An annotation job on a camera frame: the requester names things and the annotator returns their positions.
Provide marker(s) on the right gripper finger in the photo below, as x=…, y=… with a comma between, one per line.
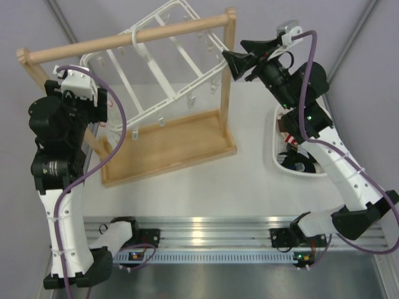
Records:
x=239, y=63
x=261, y=47

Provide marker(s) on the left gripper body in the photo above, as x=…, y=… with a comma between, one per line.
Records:
x=271, y=72

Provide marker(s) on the white plastic clip hanger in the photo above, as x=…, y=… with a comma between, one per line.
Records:
x=174, y=18

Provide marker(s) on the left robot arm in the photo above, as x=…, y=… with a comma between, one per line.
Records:
x=59, y=121

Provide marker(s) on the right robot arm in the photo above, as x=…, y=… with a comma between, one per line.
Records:
x=365, y=202

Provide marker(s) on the wooden hanger rack stand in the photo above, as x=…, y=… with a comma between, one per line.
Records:
x=183, y=142

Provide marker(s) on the beige brown sock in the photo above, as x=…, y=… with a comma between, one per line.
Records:
x=284, y=123

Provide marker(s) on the red white striped sock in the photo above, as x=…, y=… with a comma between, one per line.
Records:
x=289, y=139

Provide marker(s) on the white perforated sock basket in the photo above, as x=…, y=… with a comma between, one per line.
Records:
x=279, y=146

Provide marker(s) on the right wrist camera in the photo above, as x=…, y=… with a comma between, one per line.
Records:
x=287, y=31

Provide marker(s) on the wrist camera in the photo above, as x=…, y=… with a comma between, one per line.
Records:
x=79, y=84
x=287, y=31

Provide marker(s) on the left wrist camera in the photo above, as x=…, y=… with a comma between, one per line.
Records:
x=79, y=84

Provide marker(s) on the aluminium mounting rail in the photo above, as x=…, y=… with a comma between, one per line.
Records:
x=233, y=232

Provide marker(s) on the white slotted cable duct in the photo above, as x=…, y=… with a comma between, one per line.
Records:
x=136, y=257

